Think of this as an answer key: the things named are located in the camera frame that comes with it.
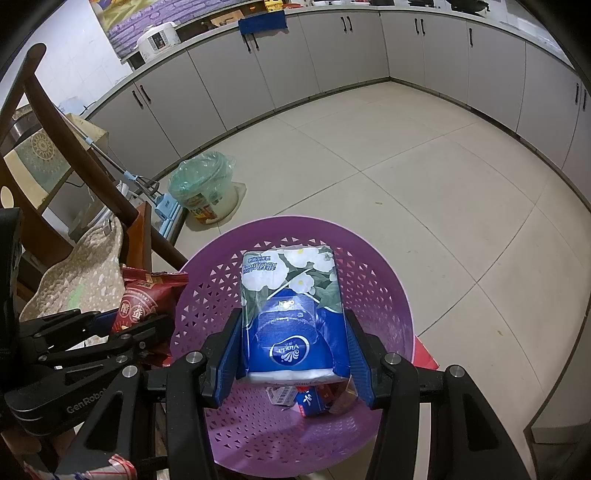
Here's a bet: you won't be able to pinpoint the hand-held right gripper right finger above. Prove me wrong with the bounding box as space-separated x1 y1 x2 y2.
344 308 532 480

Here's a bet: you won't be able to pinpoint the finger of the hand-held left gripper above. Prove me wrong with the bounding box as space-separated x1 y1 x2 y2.
32 314 175 384
18 308 123 344

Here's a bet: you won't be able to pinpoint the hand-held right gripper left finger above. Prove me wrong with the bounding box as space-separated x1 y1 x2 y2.
54 314 243 480

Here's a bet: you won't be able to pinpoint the red snack packet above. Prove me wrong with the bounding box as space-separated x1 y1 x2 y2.
111 268 190 370

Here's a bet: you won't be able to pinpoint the purple perforated plastic basket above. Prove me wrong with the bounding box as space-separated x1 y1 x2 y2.
170 216 415 472

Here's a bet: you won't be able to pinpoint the blue white tissue pack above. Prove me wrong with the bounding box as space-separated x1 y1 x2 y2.
238 246 354 386

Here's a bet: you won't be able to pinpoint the brown small packet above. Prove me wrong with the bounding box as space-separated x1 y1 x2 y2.
331 376 358 413

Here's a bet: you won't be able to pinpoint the beige quilted heart blanket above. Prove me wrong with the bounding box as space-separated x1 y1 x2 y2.
19 220 125 347

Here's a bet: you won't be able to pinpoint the blue white small carton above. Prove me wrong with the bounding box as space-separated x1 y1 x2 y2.
295 387 334 417

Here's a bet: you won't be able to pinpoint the red plastic bag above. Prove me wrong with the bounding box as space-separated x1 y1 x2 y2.
412 336 439 371

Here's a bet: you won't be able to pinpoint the striped printed plastic bag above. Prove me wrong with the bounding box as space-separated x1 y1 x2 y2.
25 455 139 480

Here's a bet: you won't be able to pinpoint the green bag lined bin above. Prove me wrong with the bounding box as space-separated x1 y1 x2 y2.
167 150 240 225

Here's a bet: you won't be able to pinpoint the brown wooden chair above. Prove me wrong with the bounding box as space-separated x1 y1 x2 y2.
0 43 189 278

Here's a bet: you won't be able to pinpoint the white rice cooker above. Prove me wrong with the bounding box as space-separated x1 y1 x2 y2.
136 21 182 61

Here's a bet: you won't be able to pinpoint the grey kitchen cabinets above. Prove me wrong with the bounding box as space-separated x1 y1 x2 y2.
88 7 591 181

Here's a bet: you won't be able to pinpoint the blue hanging cloth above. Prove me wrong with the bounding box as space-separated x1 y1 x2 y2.
238 10 288 35

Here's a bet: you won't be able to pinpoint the black gas stove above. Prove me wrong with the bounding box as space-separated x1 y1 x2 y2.
447 0 490 14

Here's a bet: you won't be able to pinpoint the metal handled mop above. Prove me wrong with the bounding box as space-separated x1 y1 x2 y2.
85 138 186 243

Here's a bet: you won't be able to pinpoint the purple brick wall sticker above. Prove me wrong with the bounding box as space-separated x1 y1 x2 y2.
99 0 259 58

